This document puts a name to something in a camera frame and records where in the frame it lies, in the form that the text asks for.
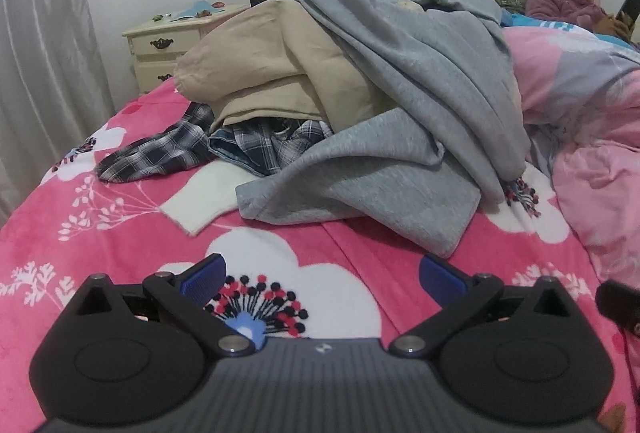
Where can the black white plaid shirt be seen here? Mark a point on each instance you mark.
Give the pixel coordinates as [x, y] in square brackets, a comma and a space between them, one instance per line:
[160, 150]

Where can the blue paper sheet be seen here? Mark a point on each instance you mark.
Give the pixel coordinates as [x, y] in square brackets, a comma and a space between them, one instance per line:
[192, 10]

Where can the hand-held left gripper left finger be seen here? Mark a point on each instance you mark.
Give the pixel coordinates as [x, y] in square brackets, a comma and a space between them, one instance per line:
[205, 279]

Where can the white knit cloth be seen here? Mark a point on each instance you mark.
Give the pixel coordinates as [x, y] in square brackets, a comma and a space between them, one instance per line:
[205, 195]

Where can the pink floral bed sheet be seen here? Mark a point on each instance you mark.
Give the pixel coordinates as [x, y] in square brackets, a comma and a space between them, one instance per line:
[125, 238]

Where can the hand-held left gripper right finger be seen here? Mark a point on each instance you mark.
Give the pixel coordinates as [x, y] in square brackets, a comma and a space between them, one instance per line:
[440, 279]

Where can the beige garment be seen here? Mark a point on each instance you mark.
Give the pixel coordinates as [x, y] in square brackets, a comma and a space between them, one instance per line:
[280, 63]

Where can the cream nightstand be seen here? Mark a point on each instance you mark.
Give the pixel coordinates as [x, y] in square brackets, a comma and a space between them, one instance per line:
[165, 48]

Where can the grey hoodie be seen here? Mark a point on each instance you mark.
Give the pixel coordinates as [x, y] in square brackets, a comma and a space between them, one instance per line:
[400, 113]

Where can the grey satin curtain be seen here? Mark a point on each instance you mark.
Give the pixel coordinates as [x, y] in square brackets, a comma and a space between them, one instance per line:
[45, 63]

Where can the light pink quilt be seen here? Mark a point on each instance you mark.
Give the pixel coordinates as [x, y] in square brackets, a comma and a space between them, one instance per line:
[585, 103]

